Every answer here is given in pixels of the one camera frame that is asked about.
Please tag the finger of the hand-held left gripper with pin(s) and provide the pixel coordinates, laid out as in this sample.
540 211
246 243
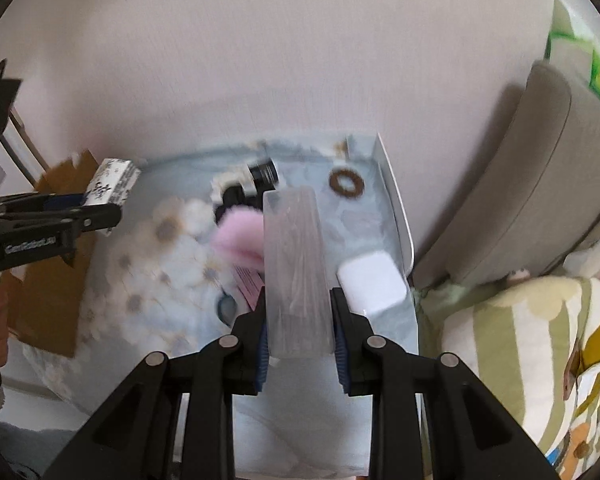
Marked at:
55 201
95 217

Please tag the light blue floral blanket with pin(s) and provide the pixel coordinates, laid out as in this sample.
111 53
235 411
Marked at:
180 280

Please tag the white flat board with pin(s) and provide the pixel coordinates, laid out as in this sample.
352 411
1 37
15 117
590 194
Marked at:
400 220

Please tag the brown cardboard box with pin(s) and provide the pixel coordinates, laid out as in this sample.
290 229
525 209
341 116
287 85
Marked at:
45 285

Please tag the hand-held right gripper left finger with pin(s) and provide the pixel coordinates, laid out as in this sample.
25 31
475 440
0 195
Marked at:
261 360

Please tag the black cylindrical container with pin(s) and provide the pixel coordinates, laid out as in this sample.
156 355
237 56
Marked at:
262 174

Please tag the green white box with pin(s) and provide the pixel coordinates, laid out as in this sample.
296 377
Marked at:
575 55

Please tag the pink packet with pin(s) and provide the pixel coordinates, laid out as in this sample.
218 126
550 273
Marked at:
250 282

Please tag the white square case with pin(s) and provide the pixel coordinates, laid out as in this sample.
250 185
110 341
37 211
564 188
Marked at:
372 280

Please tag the white plastic packet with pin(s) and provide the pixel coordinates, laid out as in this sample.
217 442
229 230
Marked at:
590 260

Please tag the grey cushion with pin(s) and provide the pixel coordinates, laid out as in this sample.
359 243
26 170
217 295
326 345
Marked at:
520 175

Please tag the white rack frame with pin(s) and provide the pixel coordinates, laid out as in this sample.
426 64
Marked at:
27 145

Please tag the white patterned small box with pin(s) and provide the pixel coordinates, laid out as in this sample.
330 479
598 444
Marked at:
112 180

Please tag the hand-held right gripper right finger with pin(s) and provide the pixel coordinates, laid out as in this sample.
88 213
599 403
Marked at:
340 365

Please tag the clear plastic case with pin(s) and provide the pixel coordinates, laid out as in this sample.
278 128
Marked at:
297 270

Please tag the dark object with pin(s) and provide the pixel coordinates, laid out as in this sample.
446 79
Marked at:
232 202

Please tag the green striped floral cushion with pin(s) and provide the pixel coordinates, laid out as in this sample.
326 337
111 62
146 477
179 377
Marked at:
505 340

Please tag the pink fluffy sock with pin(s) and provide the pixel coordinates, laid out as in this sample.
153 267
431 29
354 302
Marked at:
240 240

